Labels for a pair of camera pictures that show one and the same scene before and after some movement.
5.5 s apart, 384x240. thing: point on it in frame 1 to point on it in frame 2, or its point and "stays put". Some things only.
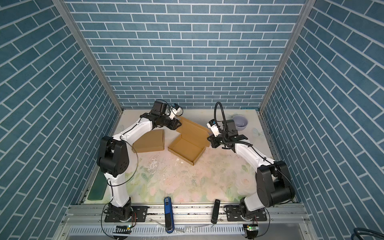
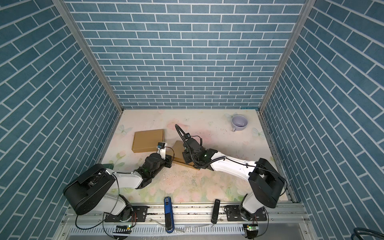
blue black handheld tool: [169, 226] stays put
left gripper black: [173, 125] to [168, 160]
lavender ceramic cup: [241, 122] stays put
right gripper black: [213, 139] to [185, 153]
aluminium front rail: [185, 214] stays put
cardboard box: [152, 140] stays put
